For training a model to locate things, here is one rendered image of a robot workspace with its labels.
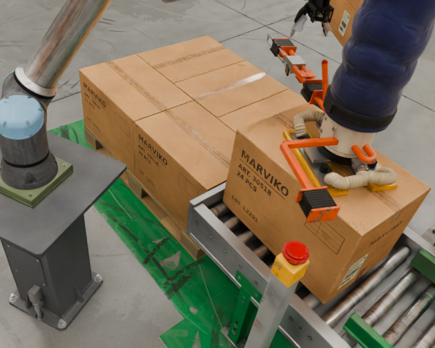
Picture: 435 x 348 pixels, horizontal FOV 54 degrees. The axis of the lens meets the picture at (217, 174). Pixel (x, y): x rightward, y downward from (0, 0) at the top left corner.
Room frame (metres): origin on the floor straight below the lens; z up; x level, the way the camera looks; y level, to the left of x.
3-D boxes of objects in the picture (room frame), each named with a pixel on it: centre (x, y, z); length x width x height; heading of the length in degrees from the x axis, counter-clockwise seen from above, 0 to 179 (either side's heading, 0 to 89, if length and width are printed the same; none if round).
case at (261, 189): (1.23, -0.39, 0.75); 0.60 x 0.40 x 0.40; 45
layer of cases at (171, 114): (2.14, 0.13, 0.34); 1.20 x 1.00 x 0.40; 47
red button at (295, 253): (0.71, -0.23, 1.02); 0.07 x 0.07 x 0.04
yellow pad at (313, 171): (1.18, -0.32, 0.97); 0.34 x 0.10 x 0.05; 22
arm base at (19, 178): (1.06, 0.66, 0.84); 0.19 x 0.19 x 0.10
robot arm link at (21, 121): (1.07, 0.66, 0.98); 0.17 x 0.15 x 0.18; 21
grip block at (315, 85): (1.45, -0.32, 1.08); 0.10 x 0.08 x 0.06; 112
